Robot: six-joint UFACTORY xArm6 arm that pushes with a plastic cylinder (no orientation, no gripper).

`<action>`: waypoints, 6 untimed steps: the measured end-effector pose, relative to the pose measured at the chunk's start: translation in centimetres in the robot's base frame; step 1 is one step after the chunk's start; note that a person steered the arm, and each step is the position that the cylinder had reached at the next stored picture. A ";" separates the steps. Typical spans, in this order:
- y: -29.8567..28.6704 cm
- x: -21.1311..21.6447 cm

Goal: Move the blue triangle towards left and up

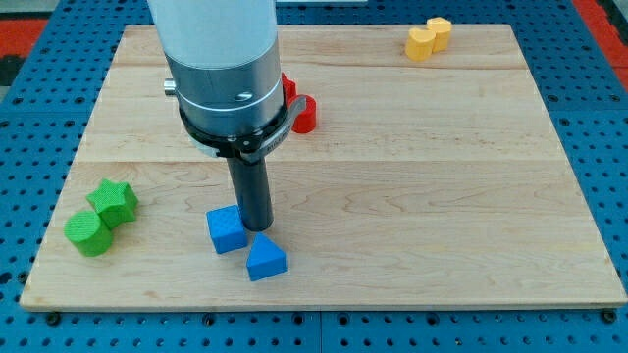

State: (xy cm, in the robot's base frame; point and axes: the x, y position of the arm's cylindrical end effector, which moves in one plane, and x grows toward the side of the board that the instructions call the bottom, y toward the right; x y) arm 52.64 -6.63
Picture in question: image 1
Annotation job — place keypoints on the green star block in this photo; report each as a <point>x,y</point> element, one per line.
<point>114,202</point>

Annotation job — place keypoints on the red block behind arm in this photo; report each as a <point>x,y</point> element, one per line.
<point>289,88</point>

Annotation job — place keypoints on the yellow hexagon block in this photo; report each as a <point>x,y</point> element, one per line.
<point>442,28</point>

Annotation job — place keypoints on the red cylinder block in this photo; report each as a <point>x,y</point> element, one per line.
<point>306,121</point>

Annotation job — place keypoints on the green cylinder block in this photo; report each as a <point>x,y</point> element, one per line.
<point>88,233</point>

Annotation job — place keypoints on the wooden board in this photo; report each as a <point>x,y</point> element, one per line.
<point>439,185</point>

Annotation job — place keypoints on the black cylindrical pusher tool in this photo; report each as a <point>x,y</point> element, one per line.
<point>252,193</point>

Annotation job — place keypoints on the blue triangle block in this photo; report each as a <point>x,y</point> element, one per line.
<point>265,259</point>

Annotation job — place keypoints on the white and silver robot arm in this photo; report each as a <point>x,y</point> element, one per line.
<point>225,63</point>

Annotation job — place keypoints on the blue cube block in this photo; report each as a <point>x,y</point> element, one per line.
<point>226,229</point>

